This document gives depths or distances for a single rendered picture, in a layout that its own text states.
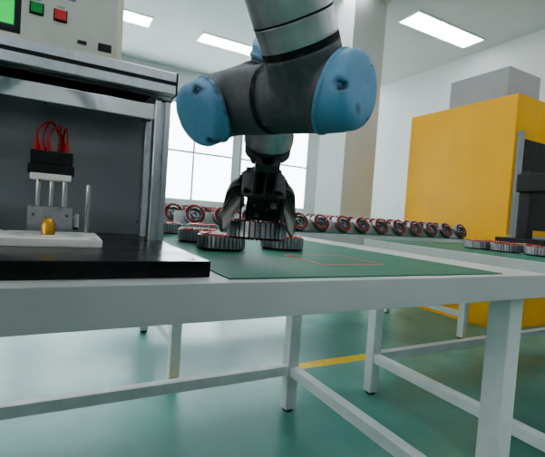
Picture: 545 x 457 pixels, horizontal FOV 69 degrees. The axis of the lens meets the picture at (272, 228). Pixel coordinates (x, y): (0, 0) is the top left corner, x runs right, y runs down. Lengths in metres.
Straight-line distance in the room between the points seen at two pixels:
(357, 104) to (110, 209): 0.71
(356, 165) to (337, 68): 4.21
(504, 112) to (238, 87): 3.57
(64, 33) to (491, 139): 3.49
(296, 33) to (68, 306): 0.36
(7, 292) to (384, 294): 0.51
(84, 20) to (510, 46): 5.92
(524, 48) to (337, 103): 5.99
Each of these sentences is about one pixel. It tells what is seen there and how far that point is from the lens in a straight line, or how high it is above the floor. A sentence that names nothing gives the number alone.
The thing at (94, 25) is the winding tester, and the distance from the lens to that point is 0.92.
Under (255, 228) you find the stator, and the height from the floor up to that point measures 0.81.
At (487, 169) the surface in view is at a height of 1.35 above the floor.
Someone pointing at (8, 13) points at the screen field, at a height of 1.16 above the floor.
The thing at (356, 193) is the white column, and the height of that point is 1.13.
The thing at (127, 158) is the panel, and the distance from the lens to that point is 0.99.
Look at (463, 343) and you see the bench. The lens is 2.55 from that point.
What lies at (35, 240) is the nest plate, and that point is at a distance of 0.66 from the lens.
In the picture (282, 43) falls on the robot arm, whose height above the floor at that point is 0.99.
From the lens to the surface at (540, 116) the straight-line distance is 4.15.
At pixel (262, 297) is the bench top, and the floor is 0.73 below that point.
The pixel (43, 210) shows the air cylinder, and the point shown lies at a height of 0.82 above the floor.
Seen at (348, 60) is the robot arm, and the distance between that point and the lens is 0.37.
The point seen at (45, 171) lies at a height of 0.88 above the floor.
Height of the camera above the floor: 0.84
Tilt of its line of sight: 2 degrees down
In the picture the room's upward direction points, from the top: 4 degrees clockwise
